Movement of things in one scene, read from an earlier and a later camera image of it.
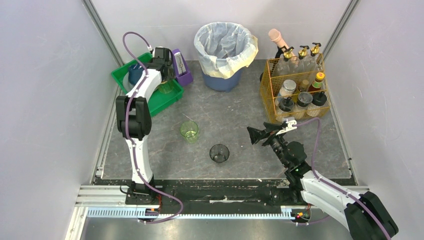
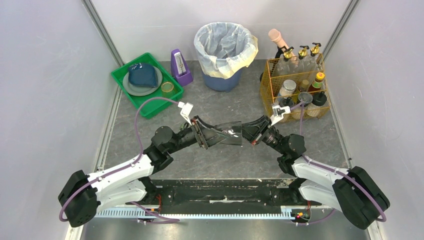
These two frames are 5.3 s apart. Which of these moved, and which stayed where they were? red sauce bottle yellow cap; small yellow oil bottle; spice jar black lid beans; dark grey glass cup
Moved: dark grey glass cup
Stayed: spice jar black lid beans; small yellow oil bottle; red sauce bottle yellow cap
